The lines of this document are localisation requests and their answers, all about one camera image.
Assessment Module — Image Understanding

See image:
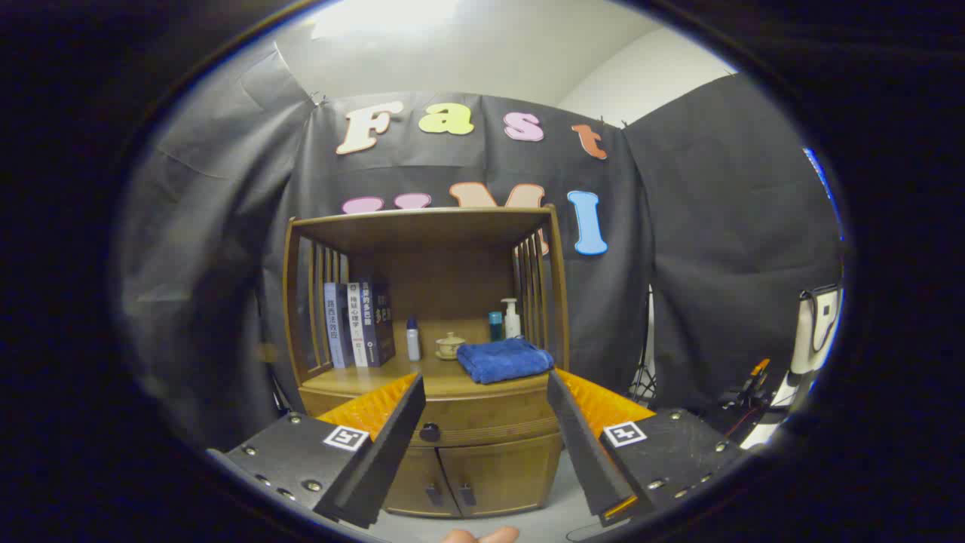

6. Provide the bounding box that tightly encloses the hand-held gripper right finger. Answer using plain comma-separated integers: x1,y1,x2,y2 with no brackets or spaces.
546,368,747,529

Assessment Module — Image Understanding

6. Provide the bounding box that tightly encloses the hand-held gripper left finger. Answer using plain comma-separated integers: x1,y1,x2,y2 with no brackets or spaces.
207,371,427,530

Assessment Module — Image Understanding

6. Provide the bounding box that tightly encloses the wooden drawer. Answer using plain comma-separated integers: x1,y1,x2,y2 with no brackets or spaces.
300,383,565,447

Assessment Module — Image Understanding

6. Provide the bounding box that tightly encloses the wooden cabinet door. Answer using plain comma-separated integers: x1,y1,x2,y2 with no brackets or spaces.
440,436,565,517
383,446,462,518

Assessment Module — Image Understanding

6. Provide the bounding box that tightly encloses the wooden countertop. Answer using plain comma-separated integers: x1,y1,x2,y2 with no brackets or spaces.
300,317,559,399

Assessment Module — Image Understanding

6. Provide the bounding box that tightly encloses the wooden cabinet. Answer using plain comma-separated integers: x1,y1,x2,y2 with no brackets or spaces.
282,204,571,520

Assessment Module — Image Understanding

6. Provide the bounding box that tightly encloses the blue folded towel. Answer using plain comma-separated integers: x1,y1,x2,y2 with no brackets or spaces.
456,337,555,385

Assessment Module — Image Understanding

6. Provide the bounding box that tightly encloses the white spine book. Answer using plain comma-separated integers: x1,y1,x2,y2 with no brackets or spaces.
347,283,370,368

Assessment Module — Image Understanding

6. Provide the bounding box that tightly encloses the dark blue book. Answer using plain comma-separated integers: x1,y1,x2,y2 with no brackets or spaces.
358,279,397,367

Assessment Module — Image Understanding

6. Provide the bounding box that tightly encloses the light blue book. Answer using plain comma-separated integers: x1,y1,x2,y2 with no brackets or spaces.
324,283,351,369

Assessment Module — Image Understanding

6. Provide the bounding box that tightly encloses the black orange device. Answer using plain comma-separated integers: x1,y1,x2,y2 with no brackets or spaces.
735,358,771,408

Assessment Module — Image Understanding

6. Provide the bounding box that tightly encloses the white bag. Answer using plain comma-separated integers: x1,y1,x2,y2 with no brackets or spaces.
788,285,841,378

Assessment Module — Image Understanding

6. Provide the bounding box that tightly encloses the black backdrop cloth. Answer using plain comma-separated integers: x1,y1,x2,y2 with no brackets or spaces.
113,38,845,453

